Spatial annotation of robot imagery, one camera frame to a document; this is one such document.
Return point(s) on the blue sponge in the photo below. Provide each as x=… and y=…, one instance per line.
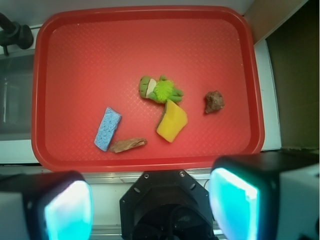
x=107, y=129

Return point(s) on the brown bark piece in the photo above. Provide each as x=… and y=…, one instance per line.
x=128, y=144

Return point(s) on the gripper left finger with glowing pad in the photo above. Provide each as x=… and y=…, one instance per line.
x=45, y=206

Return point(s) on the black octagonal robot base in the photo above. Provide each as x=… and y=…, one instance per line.
x=166, y=205

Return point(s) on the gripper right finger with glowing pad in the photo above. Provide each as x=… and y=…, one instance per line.
x=273, y=195

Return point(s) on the green frog plush toy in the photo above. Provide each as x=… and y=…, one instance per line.
x=159, y=91

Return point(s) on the yellow green-backed sponge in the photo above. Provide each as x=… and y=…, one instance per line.
x=173, y=120

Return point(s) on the metal sink basin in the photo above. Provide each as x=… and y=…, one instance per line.
x=16, y=86

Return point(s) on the brown rock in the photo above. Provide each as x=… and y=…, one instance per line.
x=214, y=102

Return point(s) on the red plastic tray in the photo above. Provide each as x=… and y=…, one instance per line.
x=89, y=60

